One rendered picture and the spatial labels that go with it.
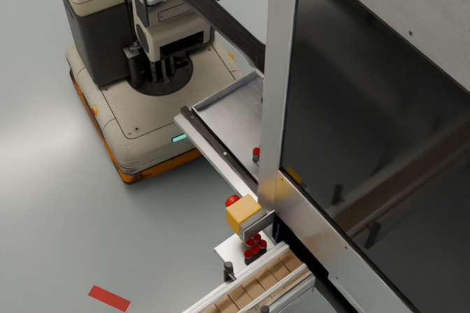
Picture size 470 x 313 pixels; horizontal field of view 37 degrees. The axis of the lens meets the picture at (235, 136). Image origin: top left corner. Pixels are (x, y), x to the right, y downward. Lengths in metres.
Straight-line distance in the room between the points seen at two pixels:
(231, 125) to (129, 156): 0.80
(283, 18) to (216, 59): 1.77
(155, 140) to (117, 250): 0.46
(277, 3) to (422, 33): 0.32
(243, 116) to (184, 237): 0.91
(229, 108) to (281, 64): 0.77
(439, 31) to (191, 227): 2.03
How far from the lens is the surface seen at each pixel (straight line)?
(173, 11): 2.33
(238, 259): 1.77
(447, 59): 0.92
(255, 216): 1.66
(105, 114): 2.80
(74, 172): 3.00
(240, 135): 1.96
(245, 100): 2.03
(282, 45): 1.22
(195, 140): 1.95
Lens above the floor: 2.49
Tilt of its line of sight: 55 degrees down
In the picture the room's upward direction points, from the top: straight up
